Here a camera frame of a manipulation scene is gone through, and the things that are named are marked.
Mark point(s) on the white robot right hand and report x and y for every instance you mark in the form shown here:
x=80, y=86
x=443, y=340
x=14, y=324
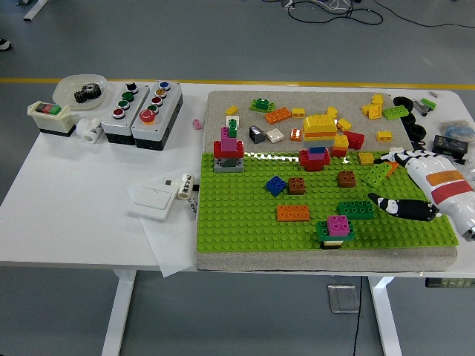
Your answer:
x=445, y=185

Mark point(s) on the white pipe tee fitting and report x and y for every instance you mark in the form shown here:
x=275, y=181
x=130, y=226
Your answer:
x=91, y=130

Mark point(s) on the white upturned 2x2 brick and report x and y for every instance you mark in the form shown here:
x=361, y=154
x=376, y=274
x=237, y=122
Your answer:
x=275, y=135

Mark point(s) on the magenta 2x2 brick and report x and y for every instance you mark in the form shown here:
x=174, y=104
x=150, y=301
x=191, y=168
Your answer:
x=338, y=225

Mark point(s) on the blue flat brick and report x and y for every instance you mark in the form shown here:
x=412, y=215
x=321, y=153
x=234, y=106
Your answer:
x=317, y=150

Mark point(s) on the plastic bag with blue part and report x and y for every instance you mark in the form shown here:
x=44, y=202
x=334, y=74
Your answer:
x=458, y=130

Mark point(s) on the red slope brick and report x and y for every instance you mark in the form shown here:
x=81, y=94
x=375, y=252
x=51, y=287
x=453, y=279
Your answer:
x=354, y=139

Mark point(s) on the lime green 2x3 brick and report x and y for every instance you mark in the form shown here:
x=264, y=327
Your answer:
x=396, y=112

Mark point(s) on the orange small brick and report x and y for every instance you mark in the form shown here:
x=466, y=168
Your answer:
x=391, y=168

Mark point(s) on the red rounded brick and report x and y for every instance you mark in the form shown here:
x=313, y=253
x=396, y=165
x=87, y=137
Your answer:
x=313, y=165

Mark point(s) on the white printed label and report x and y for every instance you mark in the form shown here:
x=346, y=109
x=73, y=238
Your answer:
x=191, y=209

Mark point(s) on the translucent white plastic dish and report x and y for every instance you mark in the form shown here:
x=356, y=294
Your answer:
x=65, y=89

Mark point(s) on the yellow small brick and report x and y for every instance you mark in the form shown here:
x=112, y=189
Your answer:
x=298, y=112
x=344, y=124
x=232, y=110
x=384, y=135
x=331, y=112
x=377, y=98

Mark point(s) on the orange 2x2 brick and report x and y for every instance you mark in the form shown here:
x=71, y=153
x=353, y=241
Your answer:
x=295, y=135

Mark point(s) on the black white shoe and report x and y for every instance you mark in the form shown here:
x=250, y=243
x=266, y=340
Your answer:
x=4, y=43

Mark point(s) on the grey-brown foam mat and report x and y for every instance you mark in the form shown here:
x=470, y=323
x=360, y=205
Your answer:
x=245, y=100

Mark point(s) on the small metal screw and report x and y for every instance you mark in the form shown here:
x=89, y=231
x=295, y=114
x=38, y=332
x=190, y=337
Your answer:
x=434, y=94

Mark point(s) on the pink flat plate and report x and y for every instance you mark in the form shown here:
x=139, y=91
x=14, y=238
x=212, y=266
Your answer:
x=315, y=156

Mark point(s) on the white table leg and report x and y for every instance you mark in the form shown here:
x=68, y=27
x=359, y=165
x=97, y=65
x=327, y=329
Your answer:
x=386, y=319
x=118, y=315

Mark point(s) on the white flat tile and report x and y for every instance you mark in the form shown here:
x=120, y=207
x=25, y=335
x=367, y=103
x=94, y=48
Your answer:
x=396, y=149

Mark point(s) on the black rubber tyre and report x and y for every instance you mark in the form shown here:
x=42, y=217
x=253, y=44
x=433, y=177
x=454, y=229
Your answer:
x=409, y=120
x=422, y=131
x=408, y=104

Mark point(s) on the beige red-green switch box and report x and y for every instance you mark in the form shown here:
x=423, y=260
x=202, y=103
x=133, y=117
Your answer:
x=52, y=118

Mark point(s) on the small pink brick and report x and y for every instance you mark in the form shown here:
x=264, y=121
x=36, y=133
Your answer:
x=197, y=124

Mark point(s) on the green brick on lime plate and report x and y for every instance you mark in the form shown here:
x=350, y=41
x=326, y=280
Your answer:
x=261, y=104

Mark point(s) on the yellow upturned 2x2 brick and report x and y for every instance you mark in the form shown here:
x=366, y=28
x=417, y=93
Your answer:
x=373, y=110

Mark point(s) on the black white small brick stack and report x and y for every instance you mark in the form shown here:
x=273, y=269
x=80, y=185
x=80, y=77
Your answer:
x=331, y=244

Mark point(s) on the white wall switch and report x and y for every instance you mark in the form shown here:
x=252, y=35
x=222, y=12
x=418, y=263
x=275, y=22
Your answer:
x=152, y=200

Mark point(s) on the green studded baseplate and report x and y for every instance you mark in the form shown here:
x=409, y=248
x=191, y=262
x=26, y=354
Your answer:
x=241, y=222

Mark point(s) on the white paper sheet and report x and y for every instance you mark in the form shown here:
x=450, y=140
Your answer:
x=170, y=244

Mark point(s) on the small dark green brick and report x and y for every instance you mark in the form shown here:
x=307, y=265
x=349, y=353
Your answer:
x=232, y=130

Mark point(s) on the metal floor outlet box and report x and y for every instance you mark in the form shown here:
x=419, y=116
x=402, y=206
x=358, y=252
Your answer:
x=343, y=298

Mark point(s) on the labelled white pipe tee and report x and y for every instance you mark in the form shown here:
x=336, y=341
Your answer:
x=185, y=187

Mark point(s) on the small black part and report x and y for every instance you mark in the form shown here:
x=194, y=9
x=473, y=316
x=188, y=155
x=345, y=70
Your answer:
x=417, y=144

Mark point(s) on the grey base brick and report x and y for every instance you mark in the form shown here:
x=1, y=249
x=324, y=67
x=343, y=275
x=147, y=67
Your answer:
x=222, y=167

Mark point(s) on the brown 2x2 brick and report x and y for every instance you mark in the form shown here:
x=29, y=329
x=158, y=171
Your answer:
x=347, y=179
x=297, y=185

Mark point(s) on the table height control panel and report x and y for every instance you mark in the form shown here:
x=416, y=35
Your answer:
x=449, y=283

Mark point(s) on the red wide brick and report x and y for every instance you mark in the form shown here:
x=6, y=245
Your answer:
x=219, y=150

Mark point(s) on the lime green flat piece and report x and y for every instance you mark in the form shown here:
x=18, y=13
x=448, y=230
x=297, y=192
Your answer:
x=429, y=102

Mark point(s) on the black metal gear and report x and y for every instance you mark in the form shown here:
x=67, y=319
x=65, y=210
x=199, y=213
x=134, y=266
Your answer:
x=87, y=94

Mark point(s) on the grey metal frame foot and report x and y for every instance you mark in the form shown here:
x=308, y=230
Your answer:
x=35, y=13

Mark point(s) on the grey four-button control box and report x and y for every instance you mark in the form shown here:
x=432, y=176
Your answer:
x=120, y=124

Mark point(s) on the red 2x2 brick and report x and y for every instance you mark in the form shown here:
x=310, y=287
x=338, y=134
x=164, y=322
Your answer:
x=337, y=152

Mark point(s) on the lime green 2x4 plate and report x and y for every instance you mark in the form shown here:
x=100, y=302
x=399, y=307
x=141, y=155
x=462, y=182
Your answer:
x=376, y=174

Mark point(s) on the yellow 2x2 plate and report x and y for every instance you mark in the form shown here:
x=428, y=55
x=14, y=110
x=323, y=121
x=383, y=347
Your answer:
x=366, y=158

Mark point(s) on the blue 2x2 brick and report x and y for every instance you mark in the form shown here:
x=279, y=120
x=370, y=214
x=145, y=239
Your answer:
x=276, y=185

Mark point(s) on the black digital meter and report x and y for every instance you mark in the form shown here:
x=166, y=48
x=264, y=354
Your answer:
x=449, y=144

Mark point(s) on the dark grey slope brick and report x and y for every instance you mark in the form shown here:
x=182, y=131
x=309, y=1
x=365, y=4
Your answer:
x=257, y=134

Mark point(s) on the yellow orange brick stack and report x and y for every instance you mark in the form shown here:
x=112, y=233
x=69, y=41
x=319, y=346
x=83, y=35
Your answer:
x=319, y=124

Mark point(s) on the orange 2x4 brick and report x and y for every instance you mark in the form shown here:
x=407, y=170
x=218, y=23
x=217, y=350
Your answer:
x=293, y=213
x=278, y=115

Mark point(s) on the dark green 2x4 brick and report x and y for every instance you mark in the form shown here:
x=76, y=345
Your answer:
x=355, y=209
x=322, y=231

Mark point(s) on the pink tall brick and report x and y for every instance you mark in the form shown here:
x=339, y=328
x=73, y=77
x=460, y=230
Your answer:
x=228, y=142

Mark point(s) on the grey emergency-stop button box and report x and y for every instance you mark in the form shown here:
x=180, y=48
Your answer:
x=156, y=130

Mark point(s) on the white square tile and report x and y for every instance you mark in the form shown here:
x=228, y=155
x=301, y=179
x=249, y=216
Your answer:
x=233, y=120

